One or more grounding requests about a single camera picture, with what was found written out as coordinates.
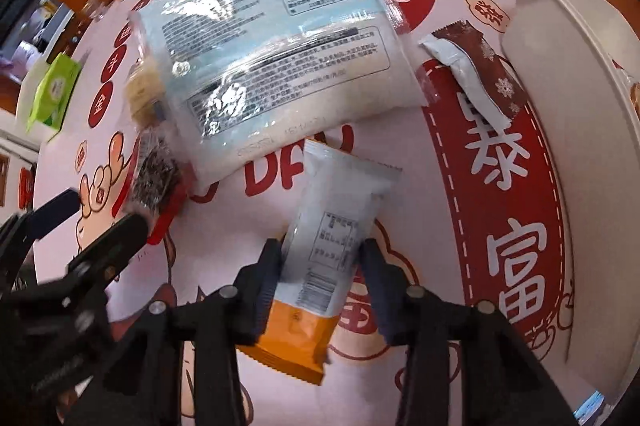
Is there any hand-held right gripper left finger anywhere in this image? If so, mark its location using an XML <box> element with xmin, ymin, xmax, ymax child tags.
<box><xmin>65</xmin><ymin>238</ymin><xmax>286</xmax><ymax>426</ymax></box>

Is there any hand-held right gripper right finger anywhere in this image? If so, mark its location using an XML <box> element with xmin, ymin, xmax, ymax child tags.
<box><xmin>360</xmin><ymin>238</ymin><xmax>581</xmax><ymax>426</ymax></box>

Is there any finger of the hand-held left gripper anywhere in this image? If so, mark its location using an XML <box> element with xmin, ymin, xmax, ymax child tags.
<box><xmin>0</xmin><ymin>190</ymin><xmax>81</xmax><ymax>267</ymax></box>
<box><xmin>30</xmin><ymin>212</ymin><xmax>151</xmax><ymax>307</ymax></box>

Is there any orange white snack packet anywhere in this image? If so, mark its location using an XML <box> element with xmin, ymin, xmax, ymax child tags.
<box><xmin>235</xmin><ymin>138</ymin><xmax>403</xmax><ymax>387</ymax></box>

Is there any white plastic bin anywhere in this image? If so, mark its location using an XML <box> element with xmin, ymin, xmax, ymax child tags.
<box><xmin>500</xmin><ymin>0</ymin><xmax>640</xmax><ymax>357</ymax></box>

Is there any dark snack packet red edge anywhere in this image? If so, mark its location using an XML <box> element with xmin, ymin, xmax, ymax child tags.
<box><xmin>127</xmin><ymin>128</ymin><xmax>188</xmax><ymax>231</ymax></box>

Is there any green tissue pack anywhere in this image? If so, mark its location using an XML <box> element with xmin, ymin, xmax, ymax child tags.
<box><xmin>15</xmin><ymin>50</ymin><xmax>83</xmax><ymax>141</ymax></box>

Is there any pale yellow snack packet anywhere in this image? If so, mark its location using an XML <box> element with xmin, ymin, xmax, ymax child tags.
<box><xmin>122</xmin><ymin>58</ymin><xmax>168</xmax><ymax>129</ymax></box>

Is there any small glass cup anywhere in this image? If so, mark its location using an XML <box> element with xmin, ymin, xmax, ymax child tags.
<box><xmin>80</xmin><ymin>0</ymin><xmax>108</xmax><ymax>21</ymax></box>

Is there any large clear snack bag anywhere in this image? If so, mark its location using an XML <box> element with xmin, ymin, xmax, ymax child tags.
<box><xmin>127</xmin><ymin>0</ymin><xmax>431</xmax><ymax>191</ymax></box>

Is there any brown snowflake snack packet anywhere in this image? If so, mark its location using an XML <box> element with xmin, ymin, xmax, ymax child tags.
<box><xmin>419</xmin><ymin>20</ymin><xmax>526</xmax><ymax>129</ymax></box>

